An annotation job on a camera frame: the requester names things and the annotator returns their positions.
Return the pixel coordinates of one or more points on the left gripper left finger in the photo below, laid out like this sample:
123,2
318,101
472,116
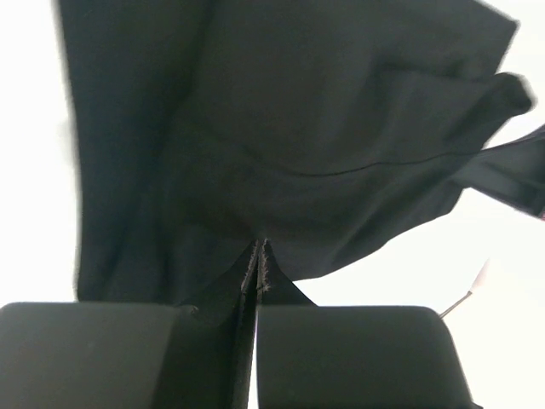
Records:
131,355

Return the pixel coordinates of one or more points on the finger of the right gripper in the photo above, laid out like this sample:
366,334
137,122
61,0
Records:
512,173

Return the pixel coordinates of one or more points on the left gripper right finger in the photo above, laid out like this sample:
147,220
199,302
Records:
351,357

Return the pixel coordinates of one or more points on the black skirt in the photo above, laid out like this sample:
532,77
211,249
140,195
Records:
325,128

